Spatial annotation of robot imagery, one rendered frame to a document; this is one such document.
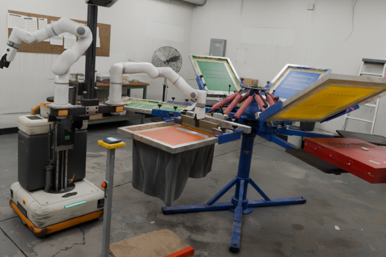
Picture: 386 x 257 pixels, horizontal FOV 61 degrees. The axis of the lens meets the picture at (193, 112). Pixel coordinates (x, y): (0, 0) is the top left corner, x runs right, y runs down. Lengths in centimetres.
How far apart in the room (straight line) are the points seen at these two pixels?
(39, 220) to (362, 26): 557
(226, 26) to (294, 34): 163
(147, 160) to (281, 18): 511
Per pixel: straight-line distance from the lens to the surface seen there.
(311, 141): 231
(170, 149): 212
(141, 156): 249
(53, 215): 297
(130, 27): 698
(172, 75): 260
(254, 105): 334
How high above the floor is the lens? 161
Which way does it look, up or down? 11 degrees down
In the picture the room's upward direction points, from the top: 6 degrees clockwise
